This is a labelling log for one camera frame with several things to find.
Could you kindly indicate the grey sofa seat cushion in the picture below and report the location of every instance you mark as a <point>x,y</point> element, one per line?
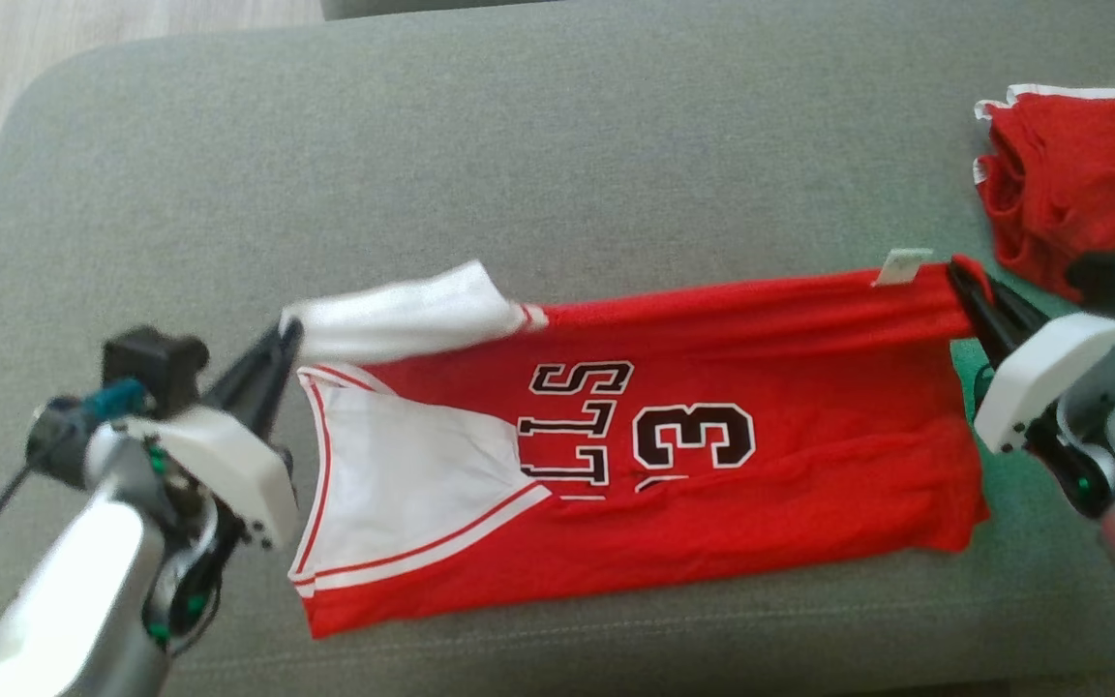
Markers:
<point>519,165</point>

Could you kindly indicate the grey sofa back cushion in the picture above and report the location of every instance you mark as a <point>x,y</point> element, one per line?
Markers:
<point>422,8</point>

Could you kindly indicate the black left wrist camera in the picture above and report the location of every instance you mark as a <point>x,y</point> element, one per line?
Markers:
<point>156,363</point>

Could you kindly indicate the red shorts white trim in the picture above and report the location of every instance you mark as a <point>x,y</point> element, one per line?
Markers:
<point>1080,174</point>

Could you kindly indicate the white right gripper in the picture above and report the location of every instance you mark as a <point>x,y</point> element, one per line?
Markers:
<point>1041,373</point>

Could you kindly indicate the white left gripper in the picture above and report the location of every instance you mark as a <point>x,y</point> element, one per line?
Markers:
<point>228,465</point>

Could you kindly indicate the red white basketball jersey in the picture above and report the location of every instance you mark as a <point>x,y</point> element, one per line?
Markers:
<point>761,387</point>

